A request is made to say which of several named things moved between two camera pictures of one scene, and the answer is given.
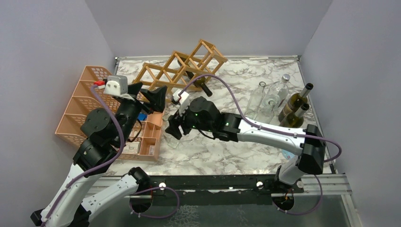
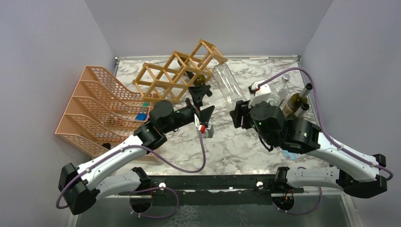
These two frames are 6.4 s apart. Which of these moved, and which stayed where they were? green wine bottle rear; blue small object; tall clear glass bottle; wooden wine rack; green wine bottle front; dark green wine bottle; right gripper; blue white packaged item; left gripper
Moved: right gripper; tall clear glass bottle; left gripper
Stayed: dark green wine bottle; blue white packaged item; green wine bottle rear; wooden wine rack; green wine bottle front; blue small object
